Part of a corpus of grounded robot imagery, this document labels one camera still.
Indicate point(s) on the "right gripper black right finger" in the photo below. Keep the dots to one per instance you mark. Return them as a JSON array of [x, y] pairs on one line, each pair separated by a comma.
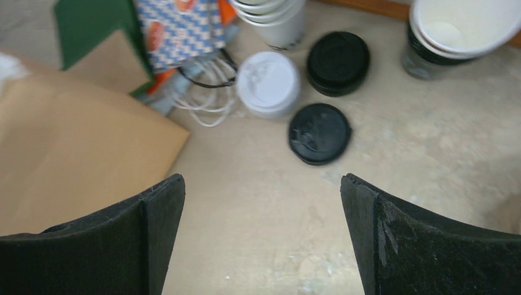
[[402, 248]]

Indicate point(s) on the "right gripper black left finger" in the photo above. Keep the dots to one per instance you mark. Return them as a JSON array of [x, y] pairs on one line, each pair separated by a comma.
[[124, 248]]

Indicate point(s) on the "brown kraft paper bag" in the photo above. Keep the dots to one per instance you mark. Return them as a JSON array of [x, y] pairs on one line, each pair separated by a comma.
[[70, 148]]

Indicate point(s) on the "single black cup lid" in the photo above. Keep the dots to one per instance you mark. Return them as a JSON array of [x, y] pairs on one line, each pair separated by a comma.
[[319, 134]]

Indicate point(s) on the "white cup lid stack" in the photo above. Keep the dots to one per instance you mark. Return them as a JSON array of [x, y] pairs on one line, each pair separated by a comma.
[[268, 84]]

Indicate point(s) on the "blue checkered paper bag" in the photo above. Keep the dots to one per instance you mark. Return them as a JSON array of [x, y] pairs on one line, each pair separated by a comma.
[[185, 46]]

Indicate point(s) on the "black cup with white cup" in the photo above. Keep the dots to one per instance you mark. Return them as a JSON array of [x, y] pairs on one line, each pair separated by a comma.
[[444, 34]]

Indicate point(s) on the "green paper bag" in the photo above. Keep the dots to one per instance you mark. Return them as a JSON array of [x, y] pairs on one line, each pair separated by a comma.
[[83, 24]]

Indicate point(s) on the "white paper cup stack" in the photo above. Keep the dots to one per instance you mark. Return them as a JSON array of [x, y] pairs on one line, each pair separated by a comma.
[[280, 24]]

